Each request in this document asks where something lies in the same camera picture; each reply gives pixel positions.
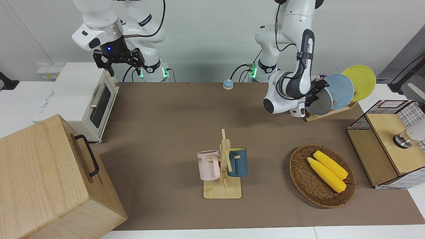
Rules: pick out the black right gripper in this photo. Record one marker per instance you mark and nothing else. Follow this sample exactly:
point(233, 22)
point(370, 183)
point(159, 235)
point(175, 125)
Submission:
point(114, 49)

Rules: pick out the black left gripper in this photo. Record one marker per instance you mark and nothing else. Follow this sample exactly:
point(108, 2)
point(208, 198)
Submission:
point(311, 99)

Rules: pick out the gray plate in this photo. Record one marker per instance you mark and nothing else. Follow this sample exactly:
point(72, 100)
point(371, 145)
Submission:
point(322, 104)

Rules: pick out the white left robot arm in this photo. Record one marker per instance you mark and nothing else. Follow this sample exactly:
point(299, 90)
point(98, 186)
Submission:
point(295, 20)

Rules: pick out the light blue plate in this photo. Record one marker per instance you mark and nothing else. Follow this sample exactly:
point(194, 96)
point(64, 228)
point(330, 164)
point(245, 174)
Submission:
point(342, 89)

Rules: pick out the wooden plate rack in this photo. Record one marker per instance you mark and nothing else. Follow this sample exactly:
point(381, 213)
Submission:
point(332, 113)

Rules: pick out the yellow plate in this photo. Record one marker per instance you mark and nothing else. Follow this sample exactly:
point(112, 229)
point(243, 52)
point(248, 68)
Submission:
point(362, 79)

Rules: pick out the white toaster oven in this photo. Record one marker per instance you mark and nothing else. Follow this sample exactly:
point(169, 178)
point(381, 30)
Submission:
point(73, 93)

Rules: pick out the white power strip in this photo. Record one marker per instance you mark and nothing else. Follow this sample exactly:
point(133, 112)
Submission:
point(49, 72)

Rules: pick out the yellow corn cob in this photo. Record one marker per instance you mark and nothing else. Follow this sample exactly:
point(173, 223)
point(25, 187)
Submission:
point(332, 166)
point(327, 176)

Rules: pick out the brown wicker basket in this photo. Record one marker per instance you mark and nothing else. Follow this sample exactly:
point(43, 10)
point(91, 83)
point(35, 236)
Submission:
point(305, 179)

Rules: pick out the dark teal mug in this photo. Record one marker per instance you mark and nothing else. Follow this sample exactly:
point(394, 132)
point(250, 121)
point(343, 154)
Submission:
point(239, 162)

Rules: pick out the pink mug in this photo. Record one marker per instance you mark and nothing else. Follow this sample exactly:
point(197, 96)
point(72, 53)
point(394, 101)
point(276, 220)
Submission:
point(207, 166)

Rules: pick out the wooden mug tree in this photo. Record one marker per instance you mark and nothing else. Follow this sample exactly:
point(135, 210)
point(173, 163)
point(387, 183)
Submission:
point(222, 192)

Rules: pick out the wooden cabinet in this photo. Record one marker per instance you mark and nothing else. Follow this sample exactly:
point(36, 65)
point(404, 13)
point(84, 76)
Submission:
point(43, 182)

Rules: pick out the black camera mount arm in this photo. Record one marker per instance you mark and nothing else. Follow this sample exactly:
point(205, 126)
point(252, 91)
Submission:
point(8, 83)
point(403, 78)

